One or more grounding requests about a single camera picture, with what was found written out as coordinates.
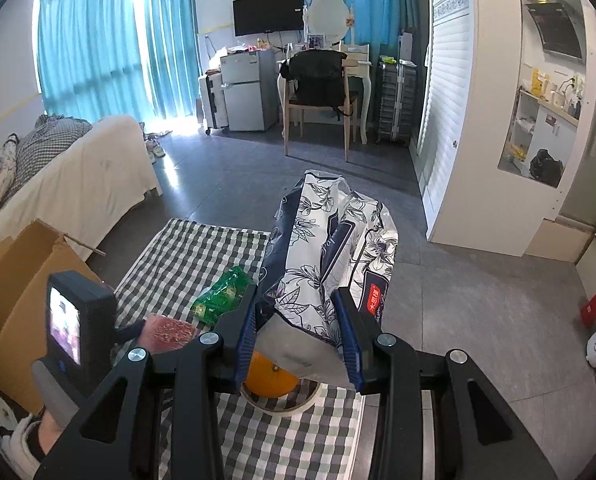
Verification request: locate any blue window curtain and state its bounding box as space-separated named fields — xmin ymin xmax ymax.
xmin=36 ymin=0 xmax=200 ymax=122

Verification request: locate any white vanity desk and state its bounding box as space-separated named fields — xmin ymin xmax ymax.
xmin=276 ymin=43 xmax=374 ymax=146

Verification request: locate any white mini fridge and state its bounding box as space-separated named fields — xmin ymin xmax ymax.
xmin=220 ymin=49 xmax=278 ymax=132

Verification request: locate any white sliding wardrobe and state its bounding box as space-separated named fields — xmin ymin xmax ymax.
xmin=409 ymin=0 xmax=475 ymax=240

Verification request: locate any white small cabinet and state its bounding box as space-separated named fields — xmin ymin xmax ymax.
xmin=198 ymin=70 xmax=228 ymax=134

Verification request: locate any black television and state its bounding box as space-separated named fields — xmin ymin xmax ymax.
xmin=233 ymin=0 xmax=304 ymax=37

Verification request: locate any orange fruit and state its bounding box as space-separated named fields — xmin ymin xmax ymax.
xmin=245 ymin=351 xmax=299 ymax=399

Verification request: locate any green foil packet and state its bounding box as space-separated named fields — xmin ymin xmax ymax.
xmin=191 ymin=266 xmax=253 ymax=326

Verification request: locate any wooden chair with black bag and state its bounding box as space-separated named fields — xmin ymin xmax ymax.
xmin=279 ymin=49 xmax=359 ymax=160

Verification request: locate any red snack packet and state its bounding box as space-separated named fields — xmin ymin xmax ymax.
xmin=137 ymin=314 xmax=199 ymax=354

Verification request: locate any brown cardboard box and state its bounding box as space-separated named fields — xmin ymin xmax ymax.
xmin=0 ymin=220 xmax=101 ymax=414

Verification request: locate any striped grey pillow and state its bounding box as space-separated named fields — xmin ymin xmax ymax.
xmin=5 ymin=114 xmax=92 ymax=200

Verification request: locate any white covered sofa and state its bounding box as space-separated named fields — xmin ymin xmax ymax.
xmin=0 ymin=115 xmax=161 ymax=259

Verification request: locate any round white mirror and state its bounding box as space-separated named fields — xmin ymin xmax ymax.
xmin=305 ymin=0 xmax=351 ymax=47

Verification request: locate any black suitcase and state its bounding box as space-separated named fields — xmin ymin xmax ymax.
xmin=377 ymin=56 xmax=417 ymax=144

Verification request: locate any floral tissue pack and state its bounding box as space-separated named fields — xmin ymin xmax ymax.
xmin=255 ymin=170 xmax=399 ymax=388

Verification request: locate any black range hood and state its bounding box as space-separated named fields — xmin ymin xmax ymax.
xmin=522 ymin=0 xmax=586 ymax=64

